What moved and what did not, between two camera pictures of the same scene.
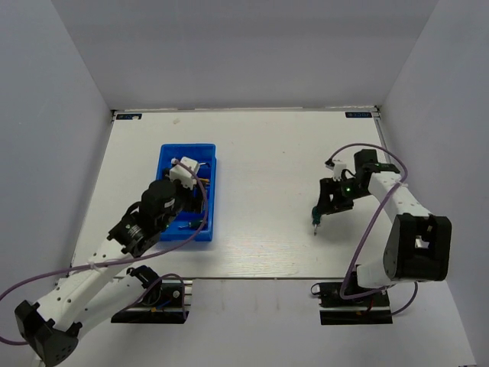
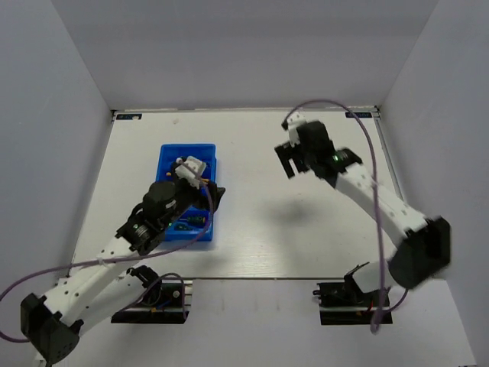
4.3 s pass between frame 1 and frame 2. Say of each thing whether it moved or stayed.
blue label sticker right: stayed
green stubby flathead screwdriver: moved
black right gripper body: moved
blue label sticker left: stayed
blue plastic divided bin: stayed
